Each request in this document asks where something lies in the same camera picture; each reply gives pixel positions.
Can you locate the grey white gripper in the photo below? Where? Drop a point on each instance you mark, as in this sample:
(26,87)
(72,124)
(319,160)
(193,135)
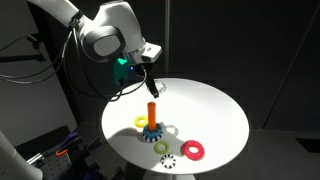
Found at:
(145,51)

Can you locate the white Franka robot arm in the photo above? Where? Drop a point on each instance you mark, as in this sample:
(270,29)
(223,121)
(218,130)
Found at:
(110,23)

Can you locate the orange peg stand blue base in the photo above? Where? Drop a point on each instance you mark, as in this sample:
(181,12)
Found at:
(152,116)

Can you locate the purple clamp orange trigger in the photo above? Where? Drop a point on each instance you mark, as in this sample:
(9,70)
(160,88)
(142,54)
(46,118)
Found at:
(68,143)

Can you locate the black mounting plate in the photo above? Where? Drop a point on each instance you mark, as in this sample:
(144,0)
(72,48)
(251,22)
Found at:
(40,140)

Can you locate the black perforated breadboard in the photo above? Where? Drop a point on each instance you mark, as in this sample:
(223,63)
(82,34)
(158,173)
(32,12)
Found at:
(56,166)

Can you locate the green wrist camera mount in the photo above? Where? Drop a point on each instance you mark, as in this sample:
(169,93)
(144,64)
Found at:
(120,71)

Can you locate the white table pedestal base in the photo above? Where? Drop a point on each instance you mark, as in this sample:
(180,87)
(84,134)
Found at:
(166,176)

